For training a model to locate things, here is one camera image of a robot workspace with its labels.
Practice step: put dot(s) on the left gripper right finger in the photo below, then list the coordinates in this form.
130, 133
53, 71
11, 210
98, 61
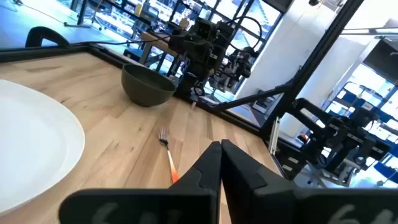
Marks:
245, 186

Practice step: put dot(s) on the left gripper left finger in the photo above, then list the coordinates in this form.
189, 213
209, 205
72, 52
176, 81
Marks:
202, 179

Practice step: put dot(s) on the dark round bowl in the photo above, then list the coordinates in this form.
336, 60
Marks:
146, 90

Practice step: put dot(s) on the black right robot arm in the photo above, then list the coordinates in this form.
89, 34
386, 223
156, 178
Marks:
241, 65

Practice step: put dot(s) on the black background robot arm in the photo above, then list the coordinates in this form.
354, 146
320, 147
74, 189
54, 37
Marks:
342, 140

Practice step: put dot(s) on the white round plate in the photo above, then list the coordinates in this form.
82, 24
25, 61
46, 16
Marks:
31, 140

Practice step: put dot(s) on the black background monitor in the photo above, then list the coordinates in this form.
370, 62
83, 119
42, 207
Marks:
384, 59

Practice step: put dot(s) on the black metal table frame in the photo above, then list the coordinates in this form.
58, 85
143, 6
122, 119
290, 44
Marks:
31, 54

